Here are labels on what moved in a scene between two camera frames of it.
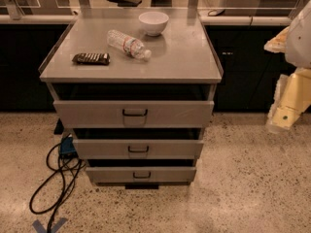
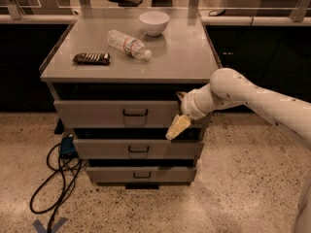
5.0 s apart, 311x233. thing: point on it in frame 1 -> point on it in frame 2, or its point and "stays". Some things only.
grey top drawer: x=127 y=114 stays
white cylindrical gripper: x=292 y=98 -> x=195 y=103
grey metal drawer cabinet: x=136 y=122 stays
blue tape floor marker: x=40 y=228 stays
